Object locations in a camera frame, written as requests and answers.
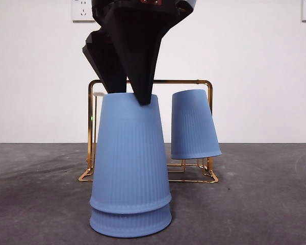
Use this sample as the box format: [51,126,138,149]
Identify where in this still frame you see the blue ribbed plastic cup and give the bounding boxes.
[89,201,173,239]
[171,89,222,160]
[89,93,172,214]

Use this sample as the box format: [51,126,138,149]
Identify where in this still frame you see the gold wire cup holder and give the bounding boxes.
[78,79,220,184]

